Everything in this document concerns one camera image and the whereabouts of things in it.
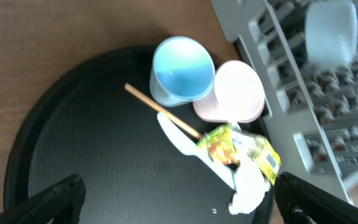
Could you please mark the pink cup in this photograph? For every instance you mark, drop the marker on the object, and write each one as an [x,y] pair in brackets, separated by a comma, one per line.
[237,95]

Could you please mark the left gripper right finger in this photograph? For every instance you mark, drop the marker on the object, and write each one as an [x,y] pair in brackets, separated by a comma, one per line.
[301,202]

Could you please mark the grey dishwasher rack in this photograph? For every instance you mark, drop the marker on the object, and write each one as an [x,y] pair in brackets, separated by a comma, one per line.
[312,114]

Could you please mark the light blue bowl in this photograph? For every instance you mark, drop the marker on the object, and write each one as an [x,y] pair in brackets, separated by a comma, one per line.
[331,33]

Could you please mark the round black serving tray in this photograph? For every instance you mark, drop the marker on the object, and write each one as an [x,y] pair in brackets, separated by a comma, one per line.
[88,124]

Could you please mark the white plastic spoon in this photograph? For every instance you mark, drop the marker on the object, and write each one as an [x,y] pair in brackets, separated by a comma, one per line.
[187,147]

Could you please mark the light blue cup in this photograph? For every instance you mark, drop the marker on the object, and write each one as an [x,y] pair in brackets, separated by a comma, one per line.
[182,72]

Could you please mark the wooden chopstick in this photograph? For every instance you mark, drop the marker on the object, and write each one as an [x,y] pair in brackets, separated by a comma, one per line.
[151,103]

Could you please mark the crumpled white napkin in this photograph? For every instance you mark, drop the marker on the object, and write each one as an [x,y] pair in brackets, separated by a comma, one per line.
[251,187]

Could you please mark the yellow snack wrapper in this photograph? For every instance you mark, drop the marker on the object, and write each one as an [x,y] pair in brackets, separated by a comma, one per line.
[228,143]

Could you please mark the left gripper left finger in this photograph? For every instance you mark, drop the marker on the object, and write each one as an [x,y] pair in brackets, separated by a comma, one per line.
[60,203]

